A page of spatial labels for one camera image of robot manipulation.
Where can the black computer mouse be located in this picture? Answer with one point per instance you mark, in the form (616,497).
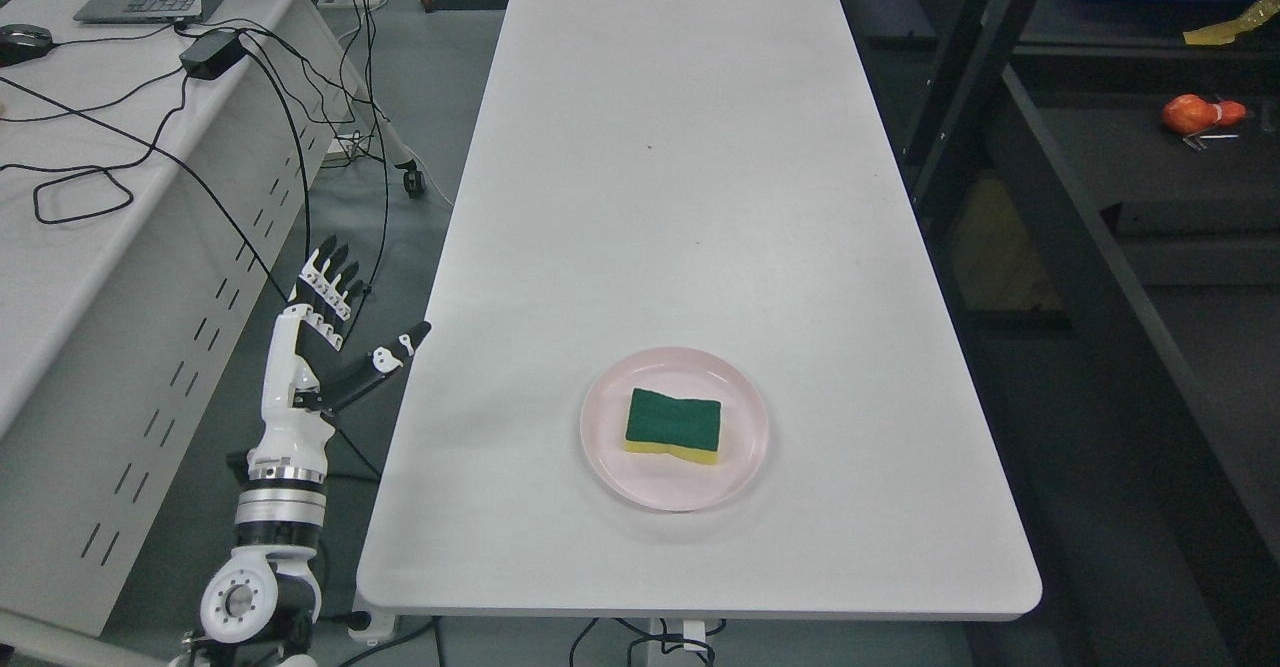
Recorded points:
(24,42)

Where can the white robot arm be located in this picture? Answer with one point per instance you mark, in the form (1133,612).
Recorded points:
(266,593)

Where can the yellow tape piece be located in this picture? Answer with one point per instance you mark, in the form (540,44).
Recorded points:
(1220,34)

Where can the black power adapter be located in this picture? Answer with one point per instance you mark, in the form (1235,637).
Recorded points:
(212,55)

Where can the dark grey metal shelf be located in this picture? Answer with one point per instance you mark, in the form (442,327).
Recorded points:
(1116,290)

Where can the white table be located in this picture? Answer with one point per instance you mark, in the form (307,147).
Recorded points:
(711,174)

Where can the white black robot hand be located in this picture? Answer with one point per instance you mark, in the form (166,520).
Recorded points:
(297,405)

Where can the green yellow sponge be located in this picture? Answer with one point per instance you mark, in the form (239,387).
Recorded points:
(688,429)

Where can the white power strip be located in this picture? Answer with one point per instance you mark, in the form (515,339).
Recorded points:
(371,628)

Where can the orange toy object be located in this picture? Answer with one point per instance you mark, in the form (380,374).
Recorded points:
(1190,114)

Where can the pink plate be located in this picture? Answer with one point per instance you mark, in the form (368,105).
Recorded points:
(659,481)

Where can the white side desk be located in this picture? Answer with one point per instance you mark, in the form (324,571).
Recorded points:
(139,215)

